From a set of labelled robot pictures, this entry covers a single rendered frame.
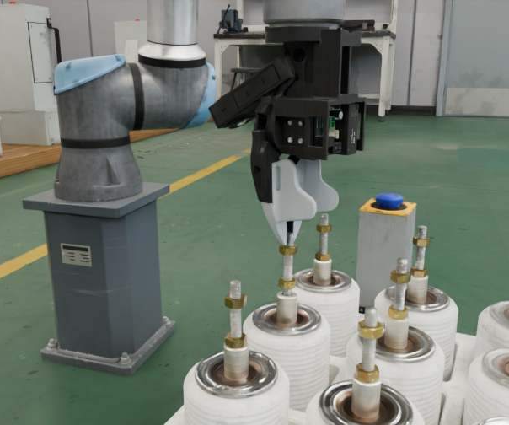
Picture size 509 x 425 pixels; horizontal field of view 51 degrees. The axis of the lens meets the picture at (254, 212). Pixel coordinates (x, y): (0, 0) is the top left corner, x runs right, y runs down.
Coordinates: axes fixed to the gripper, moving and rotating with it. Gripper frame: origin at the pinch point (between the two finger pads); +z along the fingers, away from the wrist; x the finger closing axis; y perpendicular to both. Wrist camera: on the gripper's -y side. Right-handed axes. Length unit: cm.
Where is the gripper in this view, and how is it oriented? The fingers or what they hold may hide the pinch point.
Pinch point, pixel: (281, 228)
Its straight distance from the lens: 57.0
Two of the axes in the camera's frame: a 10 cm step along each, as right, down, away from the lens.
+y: 7.8, 1.7, -6.0
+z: 0.0, 9.6, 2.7
